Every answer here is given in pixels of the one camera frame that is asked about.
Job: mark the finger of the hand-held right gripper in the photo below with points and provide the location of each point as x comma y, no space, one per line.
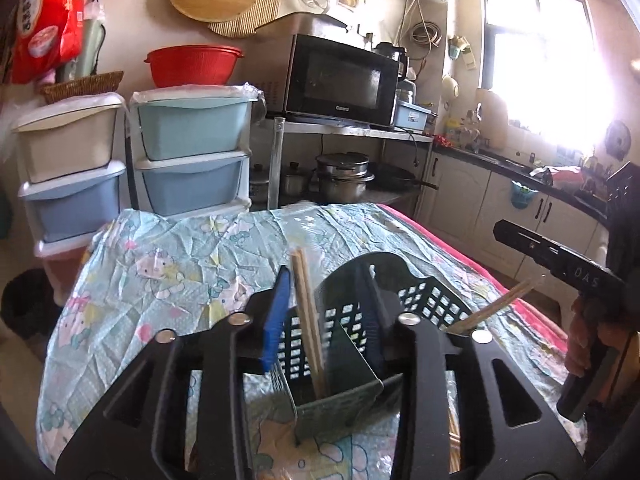
525,247

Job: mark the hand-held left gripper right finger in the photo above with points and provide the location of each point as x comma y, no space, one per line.
372,320

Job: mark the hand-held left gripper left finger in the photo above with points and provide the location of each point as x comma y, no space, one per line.
277,320

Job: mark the green plastic utensil basket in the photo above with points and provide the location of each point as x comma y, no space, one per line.
350,360

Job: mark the person's right hand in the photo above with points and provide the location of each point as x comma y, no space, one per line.
580,345

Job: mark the blue hanging pouch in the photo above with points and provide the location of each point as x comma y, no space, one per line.
523,194

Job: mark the pink table cover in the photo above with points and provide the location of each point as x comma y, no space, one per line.
520,307

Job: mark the white kitchen cabinets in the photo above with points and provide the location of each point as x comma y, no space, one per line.
465,210

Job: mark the black kitchen counter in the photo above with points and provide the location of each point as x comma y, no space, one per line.
500,161

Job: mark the printed cartoon tablecloth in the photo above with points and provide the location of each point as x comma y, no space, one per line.
175,280

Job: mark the white jug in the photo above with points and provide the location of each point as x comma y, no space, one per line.
491,117

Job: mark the small steel pot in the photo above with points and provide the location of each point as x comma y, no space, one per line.
296,180

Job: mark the black frying pan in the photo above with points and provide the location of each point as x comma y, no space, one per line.
397,177

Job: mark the steel pressure cooker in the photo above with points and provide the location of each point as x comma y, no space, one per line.
342,177

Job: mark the blue plastic box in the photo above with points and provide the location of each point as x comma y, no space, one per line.
412,114

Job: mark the window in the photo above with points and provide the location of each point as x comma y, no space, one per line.
540,60

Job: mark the metal shelf rack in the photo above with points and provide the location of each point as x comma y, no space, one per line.
350,131

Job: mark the teal plastic storage drawer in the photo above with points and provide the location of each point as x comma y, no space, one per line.
190,127

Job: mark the pink plastic storage drawer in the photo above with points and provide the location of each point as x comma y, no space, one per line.
60,270

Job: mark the black electric kettle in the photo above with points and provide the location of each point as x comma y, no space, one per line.
392,60

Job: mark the black microwave oven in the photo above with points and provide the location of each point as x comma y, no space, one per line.
340,80

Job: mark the black trash bin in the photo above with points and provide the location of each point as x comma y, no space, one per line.
25,305

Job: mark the silver metal appliance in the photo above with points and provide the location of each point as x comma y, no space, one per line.
272,55

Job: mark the red plastic basin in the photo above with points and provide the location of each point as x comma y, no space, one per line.
192,67

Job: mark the white plastic storage drawer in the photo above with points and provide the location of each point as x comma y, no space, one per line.
65,140

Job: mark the wicker basket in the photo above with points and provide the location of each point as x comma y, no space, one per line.
82,87

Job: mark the red printed bag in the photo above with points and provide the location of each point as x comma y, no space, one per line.
47,15

